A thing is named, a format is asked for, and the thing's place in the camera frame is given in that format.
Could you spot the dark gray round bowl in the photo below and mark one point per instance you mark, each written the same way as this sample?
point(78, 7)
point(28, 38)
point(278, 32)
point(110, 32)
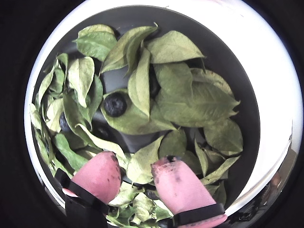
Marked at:
point(137, 141)

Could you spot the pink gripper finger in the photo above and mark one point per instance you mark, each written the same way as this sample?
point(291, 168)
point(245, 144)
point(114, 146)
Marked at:
point(97, 178)
point(180, 185)

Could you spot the green leaf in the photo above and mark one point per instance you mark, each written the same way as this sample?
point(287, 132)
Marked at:
point(71, 154)
point(82, 76)
point(224, 137)
point(128, 47)
point(202, 159)
point(96, 42)
point(55, 114)
point(135, 121)
point(172, 145)
point(142, 164)
point(174, 47)
point(175, 78)
point(140, 88)
point(202, 107)
point(212, 78)
point(219, 169)
point(102, 142)
point(142, 206)

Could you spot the dark blueberry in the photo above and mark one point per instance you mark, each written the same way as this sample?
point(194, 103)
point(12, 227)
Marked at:
point(63, 123)
point(115, 104)

